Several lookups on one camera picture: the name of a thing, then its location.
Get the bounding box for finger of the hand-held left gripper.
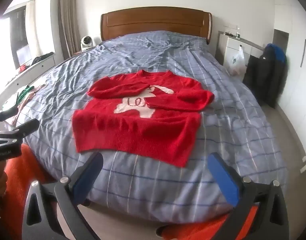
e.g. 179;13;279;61
7;119;40;138
0;107;20;130

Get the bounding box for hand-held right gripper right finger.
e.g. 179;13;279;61
207;152;290;240

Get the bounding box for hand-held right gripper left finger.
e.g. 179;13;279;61
22;152;104;240

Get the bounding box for red knit sweater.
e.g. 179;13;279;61
72;70;215;168

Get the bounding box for dark clothes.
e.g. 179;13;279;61
30;52;55;65

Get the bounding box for white cloth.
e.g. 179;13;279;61
2;93;19;111

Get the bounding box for green garment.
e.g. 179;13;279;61
17;85;35;105

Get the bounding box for pink garment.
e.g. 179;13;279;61
17;84;47;120

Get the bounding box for white drawer cabinet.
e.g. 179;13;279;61
0;54;56;110

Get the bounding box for blue-grey checked blanket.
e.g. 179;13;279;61
14;30;288;224

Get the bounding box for window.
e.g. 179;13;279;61
0;5;56;68

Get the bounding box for sheer white curtain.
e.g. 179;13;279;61
25;0;41;53

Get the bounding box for round white fan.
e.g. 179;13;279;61
80;35;94;52

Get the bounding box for black and blue jacket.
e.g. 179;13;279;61
242;43;287;108

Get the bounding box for beige curtain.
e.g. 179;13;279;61
58;0;81;60

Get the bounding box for white wardrobe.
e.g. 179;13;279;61
273;0;306;161

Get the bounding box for white plastic bag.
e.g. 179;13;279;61
229;45;245;73

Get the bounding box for white nightstand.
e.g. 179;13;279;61
215;31;265;77

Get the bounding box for wooden headboard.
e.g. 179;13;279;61
100;6;213;46

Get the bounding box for metal wardrobe handle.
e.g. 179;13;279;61
300;39;306;67

